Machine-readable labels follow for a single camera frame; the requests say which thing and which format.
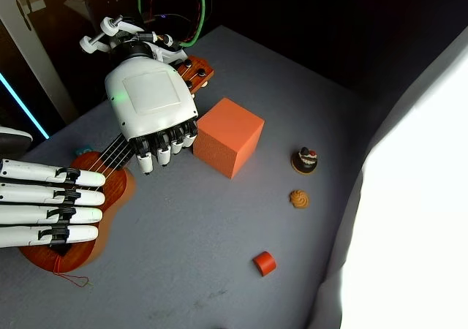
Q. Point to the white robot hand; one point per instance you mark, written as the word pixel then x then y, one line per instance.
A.
pixel 150 95
pixel 29 193

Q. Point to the orange-brown ukulele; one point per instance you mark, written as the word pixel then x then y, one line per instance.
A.
pixel 117 190

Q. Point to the cyan light strip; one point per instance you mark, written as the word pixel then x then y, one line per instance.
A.
pixel 25 107

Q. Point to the large orange cube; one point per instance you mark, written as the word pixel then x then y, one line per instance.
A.
pixel 234 135

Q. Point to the grey table cloth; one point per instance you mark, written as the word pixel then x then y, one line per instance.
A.
pixel 226 234

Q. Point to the toy chocolate cake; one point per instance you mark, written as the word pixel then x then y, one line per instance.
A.
pixel 304 161

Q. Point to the toy swirl cookie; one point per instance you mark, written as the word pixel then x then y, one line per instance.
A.
pixel 299 199

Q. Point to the small orange-red cylinder block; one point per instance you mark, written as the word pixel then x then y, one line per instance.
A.
pixel 264 263

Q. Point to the white frame post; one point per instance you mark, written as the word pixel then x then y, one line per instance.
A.
pixel 36 51

